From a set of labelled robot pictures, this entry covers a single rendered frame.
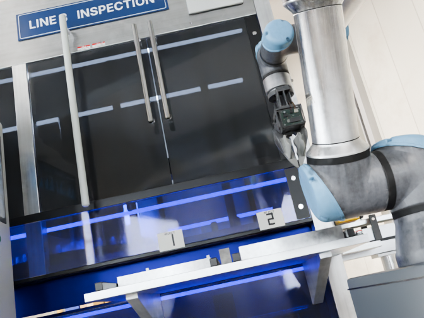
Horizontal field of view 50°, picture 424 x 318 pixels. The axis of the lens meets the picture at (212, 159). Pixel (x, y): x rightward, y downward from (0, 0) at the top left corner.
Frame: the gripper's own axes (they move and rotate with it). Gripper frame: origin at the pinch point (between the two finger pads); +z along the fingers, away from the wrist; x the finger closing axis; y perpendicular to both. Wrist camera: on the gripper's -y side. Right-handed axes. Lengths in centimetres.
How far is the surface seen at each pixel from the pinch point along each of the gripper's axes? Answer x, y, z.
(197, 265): -31.9, -9.7, 19.4
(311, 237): -2.0, 1.9, 19.6
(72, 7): -63, -35, -90
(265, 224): -9.2, -35.5, 9.1
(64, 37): -66, -28, -73
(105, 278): -67, -44, 14
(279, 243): -9.9, 1.8, 19.3
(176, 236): -39, -36, 7
